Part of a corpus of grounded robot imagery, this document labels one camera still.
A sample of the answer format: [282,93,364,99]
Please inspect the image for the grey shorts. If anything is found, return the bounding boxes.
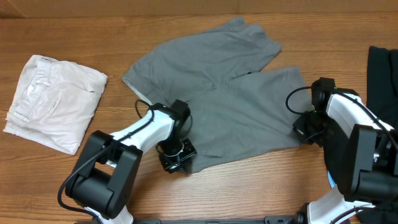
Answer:
[123,17,311,173]

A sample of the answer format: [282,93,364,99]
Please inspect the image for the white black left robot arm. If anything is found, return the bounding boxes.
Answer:
[57,100,197,223]

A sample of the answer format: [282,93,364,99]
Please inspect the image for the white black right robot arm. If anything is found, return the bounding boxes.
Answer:
[291,77,397,223]

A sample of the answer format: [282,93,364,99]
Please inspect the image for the black garment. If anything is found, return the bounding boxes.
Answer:
[323,46,397,224]

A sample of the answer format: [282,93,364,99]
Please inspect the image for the white folded shorts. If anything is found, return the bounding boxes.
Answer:
[4,55,108,155]

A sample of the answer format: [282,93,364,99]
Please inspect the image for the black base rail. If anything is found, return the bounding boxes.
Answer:
[133,215,306,224]

